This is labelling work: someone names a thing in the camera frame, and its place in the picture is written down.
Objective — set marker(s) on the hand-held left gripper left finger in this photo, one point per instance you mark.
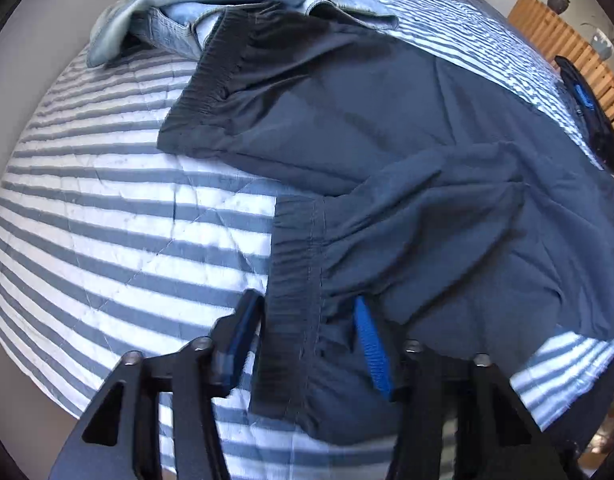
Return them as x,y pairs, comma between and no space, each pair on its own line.
242,340

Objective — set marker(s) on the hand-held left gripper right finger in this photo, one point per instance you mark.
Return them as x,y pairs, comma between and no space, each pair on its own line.
374,355

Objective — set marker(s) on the dark blue pants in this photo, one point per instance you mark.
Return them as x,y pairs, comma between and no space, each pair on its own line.
387,135

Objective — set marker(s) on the blue white striped bedspread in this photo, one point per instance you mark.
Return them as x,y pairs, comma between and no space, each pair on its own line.
112,210

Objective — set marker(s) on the light blue jeans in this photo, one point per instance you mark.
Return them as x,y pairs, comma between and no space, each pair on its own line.
137,20

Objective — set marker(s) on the white plant pot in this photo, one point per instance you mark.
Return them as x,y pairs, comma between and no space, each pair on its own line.
602,45

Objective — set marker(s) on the dark vase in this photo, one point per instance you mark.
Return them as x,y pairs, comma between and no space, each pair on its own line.
558,0

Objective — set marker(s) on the wooden slatted bed frame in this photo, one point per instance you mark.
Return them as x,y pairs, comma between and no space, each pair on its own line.
547,30

